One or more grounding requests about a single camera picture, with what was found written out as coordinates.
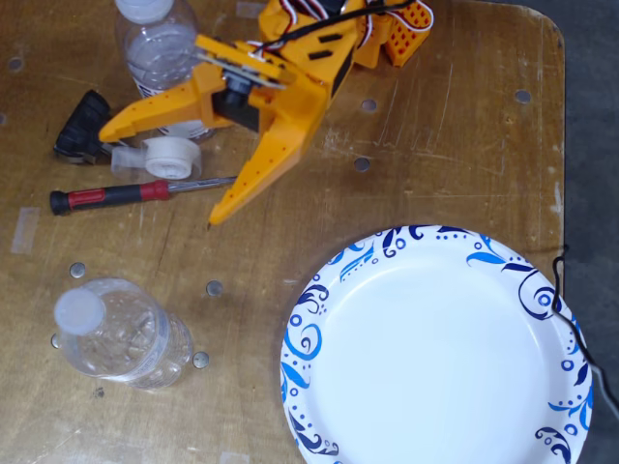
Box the small clear water bottle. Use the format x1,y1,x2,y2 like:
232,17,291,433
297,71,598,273
52,277,194,392

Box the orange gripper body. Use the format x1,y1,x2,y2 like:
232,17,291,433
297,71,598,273
212,21,362,132

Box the black clamp clip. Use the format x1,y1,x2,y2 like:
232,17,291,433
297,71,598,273
52,89,120,165

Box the blue patterned paper plate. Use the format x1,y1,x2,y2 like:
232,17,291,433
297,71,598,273
279,223,595,464

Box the clear tape roll dispenser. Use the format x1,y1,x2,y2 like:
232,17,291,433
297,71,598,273
109,136,203,181

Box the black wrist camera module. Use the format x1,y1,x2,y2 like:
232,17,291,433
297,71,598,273
196,47,294,107

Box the vitaminwater labelled clear bottle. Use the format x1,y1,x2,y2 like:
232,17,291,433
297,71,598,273
114,0,221,142

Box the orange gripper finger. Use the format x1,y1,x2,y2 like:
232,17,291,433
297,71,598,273
98,76,217,144
207,111,321,227

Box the red black screwdriver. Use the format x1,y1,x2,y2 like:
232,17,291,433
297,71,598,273
49,176,238,217

